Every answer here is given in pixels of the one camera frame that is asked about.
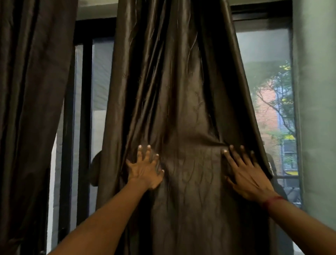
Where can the person's right hand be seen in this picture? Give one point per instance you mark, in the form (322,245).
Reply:
(249,181)

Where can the dark brown satin curtain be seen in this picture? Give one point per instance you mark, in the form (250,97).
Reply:
(178,92)
(29,105)

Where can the person's right forearm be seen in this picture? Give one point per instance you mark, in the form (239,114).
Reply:
(302,228)

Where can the light teal curtain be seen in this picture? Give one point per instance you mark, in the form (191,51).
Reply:
(315,105)

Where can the person's left forearm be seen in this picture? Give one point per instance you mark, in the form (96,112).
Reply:
(105,223)

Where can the red wrist thread band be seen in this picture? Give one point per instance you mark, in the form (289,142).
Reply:
(273,201)

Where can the person's left hand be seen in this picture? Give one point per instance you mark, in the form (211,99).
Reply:
(144,173)

